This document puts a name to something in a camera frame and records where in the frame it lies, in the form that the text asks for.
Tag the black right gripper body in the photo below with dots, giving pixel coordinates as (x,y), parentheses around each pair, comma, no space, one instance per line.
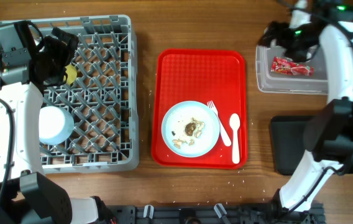
(302,41)

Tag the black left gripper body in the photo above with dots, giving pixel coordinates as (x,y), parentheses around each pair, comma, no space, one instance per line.
(56,55)

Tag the yellow cup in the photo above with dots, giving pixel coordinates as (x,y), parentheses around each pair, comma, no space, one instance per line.
(71,74)

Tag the red foil wrapper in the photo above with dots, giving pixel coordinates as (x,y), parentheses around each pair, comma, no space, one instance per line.
(288,67)

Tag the light blue bowl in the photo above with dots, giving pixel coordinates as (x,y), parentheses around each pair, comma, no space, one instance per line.
(55,125)

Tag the white plastic spoon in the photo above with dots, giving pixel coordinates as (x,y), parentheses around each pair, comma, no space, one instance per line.
(235,124)

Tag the white plastic fork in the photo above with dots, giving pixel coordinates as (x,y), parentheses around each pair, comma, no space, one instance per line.
(224,136)

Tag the food scraps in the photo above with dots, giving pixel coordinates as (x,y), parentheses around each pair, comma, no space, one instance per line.
(186,132)

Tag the light blue plate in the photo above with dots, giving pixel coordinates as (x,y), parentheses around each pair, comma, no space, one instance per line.
(186,110)

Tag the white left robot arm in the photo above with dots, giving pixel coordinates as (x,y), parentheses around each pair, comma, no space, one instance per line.
(26,195)

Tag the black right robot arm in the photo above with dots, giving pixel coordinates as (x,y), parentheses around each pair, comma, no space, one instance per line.
(328,151)

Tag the grey dishwasher rack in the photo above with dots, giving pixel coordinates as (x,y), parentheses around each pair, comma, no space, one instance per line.
(102,100)

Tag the clear plastic bin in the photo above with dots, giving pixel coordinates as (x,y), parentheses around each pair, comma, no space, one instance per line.
(273,82)

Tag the black plastic tray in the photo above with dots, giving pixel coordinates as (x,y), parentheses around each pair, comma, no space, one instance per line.
(287,135)

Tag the red plastic tray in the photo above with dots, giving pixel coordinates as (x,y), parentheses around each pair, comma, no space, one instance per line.
(203,76)

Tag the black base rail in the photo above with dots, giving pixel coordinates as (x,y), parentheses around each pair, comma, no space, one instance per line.
(243,214)

